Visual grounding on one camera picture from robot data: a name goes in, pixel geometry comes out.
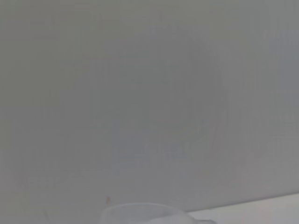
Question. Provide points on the translucent plastic measuring cup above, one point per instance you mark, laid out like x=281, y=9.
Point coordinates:
x=140, y=214

